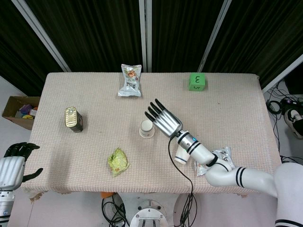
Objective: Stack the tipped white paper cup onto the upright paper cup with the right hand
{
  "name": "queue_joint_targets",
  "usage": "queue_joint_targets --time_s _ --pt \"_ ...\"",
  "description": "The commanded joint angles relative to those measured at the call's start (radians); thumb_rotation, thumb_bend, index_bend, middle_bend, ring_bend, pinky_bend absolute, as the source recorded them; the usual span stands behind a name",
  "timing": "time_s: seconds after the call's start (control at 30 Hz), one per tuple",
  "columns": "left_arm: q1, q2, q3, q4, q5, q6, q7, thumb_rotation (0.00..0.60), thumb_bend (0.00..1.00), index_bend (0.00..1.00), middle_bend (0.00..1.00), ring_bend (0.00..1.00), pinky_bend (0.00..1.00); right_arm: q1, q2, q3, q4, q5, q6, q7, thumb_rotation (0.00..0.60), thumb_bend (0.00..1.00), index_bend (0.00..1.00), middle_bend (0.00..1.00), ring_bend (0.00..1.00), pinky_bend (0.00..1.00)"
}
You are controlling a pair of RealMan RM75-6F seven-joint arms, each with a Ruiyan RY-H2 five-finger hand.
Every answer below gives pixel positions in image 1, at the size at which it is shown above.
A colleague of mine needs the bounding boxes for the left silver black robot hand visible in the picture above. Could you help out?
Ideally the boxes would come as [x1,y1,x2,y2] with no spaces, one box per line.
[0,142,44,190]

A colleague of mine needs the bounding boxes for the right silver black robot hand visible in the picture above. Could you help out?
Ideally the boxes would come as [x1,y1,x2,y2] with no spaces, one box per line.
[144,98,184,138]

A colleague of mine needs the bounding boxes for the white paper cup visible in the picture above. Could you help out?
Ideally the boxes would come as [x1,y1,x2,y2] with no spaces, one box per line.
[139,119,155,139]

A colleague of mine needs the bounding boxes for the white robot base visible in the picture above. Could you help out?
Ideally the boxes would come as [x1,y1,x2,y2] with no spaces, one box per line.
[129,200,168,227]

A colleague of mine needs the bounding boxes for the white bottle green print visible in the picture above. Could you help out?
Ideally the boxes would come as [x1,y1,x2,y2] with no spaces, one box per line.
[174,145,190,165]

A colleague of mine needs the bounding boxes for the beige checked tablecloth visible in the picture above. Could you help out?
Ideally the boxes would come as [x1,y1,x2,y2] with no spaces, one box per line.
[20,72,282,195]

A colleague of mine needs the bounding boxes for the green number cube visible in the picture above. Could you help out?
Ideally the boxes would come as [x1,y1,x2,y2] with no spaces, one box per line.
[188,72,206,91]

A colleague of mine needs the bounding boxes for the cardboard box with toys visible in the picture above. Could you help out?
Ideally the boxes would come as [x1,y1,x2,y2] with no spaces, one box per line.
[1,96,41,131]

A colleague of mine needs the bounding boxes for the silver snack bag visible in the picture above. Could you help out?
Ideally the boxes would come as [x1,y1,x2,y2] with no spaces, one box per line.
[117,63,143,97]

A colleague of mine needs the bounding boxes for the crumpled yellow green wrapper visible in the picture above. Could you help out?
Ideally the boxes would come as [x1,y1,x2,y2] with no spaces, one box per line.
[107,147,131,177]

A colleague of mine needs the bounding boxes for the silver white food packet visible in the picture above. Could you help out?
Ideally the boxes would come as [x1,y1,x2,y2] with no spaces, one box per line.
[194,146,235,177]

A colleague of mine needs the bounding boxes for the gold top tin can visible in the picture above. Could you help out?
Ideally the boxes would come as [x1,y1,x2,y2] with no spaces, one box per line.
[64,106,84,133]

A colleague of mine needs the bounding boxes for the black white sneaker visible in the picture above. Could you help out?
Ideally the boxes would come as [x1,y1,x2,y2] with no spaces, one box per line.
[284,108,303,139]

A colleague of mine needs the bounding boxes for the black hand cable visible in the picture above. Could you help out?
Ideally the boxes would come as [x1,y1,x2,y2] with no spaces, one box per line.
[168,132,198,227]

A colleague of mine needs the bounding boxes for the black floor cables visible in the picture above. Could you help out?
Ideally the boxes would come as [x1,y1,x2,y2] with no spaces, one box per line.
[266,80,303,164]

